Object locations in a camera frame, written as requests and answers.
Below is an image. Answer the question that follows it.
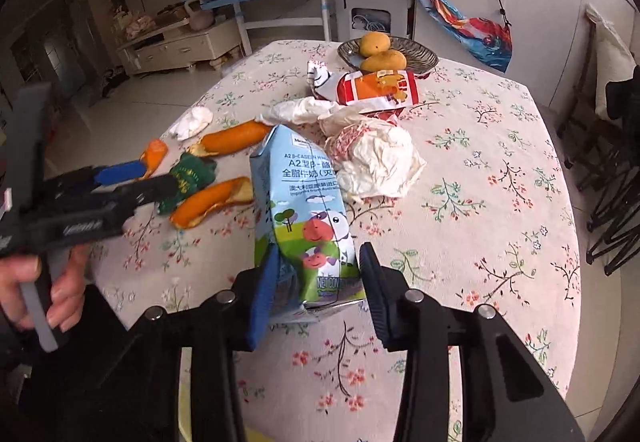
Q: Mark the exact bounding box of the crumpled white paper wrapper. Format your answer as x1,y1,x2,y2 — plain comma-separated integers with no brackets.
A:
319,114,428,203

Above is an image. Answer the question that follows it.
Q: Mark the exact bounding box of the yellow mango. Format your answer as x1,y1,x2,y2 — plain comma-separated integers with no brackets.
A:
359,32,391,58
360,50,407,74

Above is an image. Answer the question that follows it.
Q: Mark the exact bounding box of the person's left hand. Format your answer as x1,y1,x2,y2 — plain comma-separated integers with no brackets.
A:
0,246,91,334

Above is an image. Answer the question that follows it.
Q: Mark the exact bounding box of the colourful printed bag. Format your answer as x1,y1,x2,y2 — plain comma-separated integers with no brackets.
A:
390,0,514,73

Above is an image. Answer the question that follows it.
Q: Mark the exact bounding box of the red orange snack bag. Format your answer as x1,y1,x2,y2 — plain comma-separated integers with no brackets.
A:
335,70,422,123

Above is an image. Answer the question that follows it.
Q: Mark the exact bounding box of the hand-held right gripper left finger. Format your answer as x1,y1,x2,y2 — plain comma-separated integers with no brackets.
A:
107,246,281,442

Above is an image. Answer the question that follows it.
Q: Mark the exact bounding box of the black folding chair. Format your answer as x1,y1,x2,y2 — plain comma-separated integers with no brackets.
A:
575,72,640,275

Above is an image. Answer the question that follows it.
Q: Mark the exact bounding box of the dark wooden chair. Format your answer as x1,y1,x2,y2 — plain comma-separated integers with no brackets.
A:
556,4,637,169

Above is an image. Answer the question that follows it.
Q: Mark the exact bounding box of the woven basket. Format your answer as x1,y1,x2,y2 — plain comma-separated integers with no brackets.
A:
337,36,440,75

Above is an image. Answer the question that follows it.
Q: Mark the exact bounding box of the beige vase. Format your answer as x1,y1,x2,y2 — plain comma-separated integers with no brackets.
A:
183,0,216,32

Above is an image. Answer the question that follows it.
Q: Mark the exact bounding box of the curved orange peel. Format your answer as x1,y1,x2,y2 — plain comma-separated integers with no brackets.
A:
170,177,254,229

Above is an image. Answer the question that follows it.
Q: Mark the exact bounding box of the long orange peel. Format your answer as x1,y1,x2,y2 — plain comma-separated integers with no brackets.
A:
189,120,275,157

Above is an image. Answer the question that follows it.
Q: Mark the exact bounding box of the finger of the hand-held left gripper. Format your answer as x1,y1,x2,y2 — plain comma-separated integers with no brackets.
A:
116,174,180,213
90,160,151,187

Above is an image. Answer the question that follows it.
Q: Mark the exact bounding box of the long white tissue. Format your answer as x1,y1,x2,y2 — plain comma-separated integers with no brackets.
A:
256,96,353,126

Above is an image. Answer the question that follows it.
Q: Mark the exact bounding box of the small white tissue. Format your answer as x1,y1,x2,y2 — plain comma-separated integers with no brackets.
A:
169,106,214,141

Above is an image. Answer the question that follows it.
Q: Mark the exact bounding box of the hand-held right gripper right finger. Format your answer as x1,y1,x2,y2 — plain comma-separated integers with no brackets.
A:
357,243,586,442

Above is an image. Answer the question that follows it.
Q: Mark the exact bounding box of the white red snack packet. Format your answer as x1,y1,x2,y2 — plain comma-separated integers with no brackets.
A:
306,60,342,101

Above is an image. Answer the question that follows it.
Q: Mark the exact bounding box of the blue milk carton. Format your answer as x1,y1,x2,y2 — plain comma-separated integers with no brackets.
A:
249,123,366,325

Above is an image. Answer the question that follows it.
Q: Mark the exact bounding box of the green foil wrapper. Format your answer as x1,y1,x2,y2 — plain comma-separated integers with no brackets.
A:
156,152,217,215

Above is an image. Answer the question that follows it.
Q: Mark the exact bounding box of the small orange peel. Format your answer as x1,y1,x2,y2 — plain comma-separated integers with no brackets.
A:
139,138,169,181

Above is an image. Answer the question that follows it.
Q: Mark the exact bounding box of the white pillow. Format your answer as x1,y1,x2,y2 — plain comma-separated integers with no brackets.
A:
585,4,637,90

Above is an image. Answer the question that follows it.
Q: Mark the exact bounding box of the floral tablecloth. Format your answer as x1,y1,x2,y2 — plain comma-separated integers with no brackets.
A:
87,40,583,442

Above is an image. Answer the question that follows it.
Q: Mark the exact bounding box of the white plastic stool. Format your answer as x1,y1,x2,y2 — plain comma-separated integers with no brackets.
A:
345,0,414,43

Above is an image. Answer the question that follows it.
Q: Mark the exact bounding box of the white television cabinet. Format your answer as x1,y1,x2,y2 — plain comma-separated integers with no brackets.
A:
116,14,244,76

